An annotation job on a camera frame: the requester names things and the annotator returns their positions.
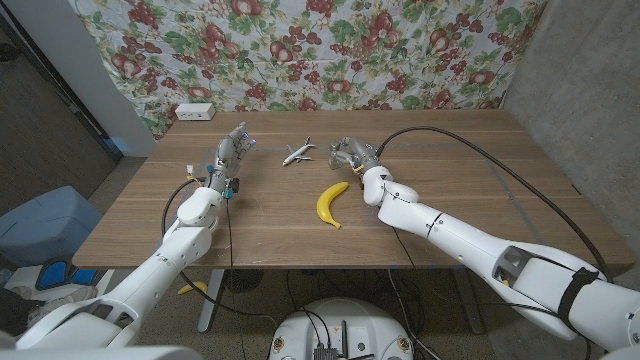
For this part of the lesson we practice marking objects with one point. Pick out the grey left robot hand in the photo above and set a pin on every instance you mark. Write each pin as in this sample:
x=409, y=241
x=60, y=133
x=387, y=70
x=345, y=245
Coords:
x=226, y=157

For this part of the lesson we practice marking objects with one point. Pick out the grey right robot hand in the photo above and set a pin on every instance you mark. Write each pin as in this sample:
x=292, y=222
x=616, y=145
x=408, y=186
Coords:
x=362, y=152

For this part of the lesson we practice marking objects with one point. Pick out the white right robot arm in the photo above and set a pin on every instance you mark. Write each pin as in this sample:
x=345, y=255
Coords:
x=475, y=250

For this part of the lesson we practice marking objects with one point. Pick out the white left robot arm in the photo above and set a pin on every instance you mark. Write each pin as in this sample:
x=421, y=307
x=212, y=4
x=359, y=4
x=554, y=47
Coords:
x=155, y=272

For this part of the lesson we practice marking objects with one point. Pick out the white toy airplane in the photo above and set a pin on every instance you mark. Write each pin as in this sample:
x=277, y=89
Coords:
x=298, y=152

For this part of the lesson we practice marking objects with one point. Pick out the yellow banana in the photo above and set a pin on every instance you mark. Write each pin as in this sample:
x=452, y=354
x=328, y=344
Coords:
x=325, y=205

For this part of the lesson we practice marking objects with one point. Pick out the white power strip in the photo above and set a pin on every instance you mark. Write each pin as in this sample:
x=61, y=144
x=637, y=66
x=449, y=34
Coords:
x=195, y=112

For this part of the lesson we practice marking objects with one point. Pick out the floral fruit print backdrop cloth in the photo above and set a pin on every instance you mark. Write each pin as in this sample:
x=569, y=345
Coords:
x=300, y=50

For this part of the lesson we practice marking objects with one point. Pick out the black round floor fan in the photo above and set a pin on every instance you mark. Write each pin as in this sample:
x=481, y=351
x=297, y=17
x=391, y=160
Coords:
x=243, y=279

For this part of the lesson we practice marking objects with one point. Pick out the small yellow floor object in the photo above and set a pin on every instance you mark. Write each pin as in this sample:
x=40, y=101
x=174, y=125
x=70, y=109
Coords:
x=192, y=287

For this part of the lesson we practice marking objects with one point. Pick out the white table leg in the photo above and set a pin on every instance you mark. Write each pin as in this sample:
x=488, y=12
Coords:
x=206, y=320

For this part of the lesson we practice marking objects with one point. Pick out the white robot torso base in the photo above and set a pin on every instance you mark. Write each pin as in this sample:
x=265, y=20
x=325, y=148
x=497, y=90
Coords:
x=345, y=320

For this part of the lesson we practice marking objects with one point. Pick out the grey table leg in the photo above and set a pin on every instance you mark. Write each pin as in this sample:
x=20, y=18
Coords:
x=472, y=310

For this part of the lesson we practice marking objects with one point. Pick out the blue-grey plastic bin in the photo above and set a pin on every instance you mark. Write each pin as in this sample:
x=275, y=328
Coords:
x=45, y=225

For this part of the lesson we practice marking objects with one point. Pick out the blue padded black item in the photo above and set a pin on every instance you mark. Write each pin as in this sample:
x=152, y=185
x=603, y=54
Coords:
x=52, y=274

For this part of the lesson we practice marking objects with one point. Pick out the grey sneaker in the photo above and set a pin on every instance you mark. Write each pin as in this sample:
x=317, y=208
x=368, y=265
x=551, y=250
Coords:
x=65, y=302

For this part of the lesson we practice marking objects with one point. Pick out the black bag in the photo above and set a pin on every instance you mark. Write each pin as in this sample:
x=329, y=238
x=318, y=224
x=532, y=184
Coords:
x=12, y=312

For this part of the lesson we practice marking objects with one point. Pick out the black door frame strip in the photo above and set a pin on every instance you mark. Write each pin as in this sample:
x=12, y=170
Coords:
x=107, y=145

